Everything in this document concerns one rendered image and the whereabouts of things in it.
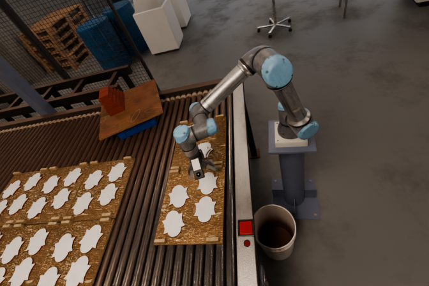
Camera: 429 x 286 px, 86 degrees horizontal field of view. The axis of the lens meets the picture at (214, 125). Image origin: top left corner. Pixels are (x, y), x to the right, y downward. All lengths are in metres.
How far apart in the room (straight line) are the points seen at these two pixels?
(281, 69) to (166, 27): 3.97
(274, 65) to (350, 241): 1.59
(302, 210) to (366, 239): 0.47
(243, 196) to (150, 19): 4.03
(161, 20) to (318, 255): 4.20
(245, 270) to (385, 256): 1.26
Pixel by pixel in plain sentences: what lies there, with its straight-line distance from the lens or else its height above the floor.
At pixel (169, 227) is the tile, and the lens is 1.30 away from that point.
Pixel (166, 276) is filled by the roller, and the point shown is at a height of 0.92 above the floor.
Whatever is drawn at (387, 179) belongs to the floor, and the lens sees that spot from 2.48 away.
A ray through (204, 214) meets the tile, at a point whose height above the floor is 0.95.
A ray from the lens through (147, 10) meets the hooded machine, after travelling 4.79.
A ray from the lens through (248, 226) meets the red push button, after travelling 1.20.
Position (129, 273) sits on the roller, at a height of 0.92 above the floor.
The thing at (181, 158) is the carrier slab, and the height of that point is 0.94.
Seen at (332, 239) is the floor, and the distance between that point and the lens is 2.16.
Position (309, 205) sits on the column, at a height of 0.01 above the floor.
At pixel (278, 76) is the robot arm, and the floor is 1.48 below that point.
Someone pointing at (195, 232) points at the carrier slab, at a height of 0.94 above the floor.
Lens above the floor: 2.04
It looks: 44 degrees down
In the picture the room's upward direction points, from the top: 21 degrees counter-clockwise
